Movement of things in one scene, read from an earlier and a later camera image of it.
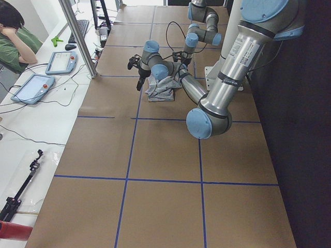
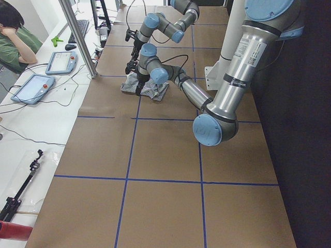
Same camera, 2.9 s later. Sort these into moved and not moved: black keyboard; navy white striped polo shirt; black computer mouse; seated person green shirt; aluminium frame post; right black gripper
Moved: navy white striped polo shirt; right black gripper
Not moved: black computer mouse; black keyboard; seated person green shirt; aluminium frame post
